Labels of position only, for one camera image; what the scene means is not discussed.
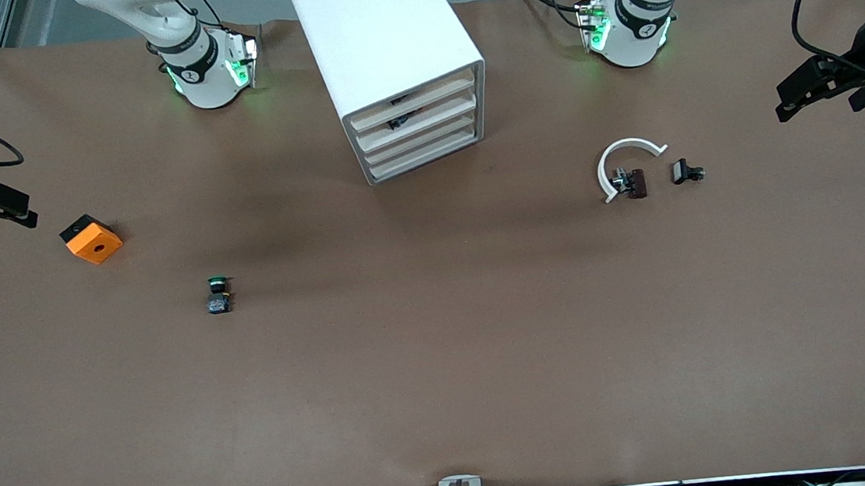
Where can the green push button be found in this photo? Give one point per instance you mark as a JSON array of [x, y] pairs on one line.
[[218, 296]]

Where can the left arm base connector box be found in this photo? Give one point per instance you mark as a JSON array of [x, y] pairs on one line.
[[593, 25]]

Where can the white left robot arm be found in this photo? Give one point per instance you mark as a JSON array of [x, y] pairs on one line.
[[629, 30]]

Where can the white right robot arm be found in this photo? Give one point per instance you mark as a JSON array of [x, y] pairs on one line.
[[202, 67]]

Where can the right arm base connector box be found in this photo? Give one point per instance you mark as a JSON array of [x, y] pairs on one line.
[[243, 62]]

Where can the black part inside drawer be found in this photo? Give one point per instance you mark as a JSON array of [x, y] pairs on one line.
[[400, 121]]

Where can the orange and black cube box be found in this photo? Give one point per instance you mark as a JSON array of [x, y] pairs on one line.
[[96, 243]]

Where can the small black component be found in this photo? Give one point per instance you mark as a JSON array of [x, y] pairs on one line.
[[681, 172]]

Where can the brown electrical component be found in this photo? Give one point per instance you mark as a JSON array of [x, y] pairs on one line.
[[636, 183]]

